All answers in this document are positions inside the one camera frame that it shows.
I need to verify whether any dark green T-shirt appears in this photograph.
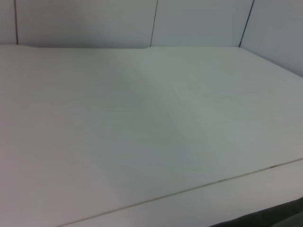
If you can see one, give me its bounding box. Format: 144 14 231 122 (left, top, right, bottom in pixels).
208 197 303 227

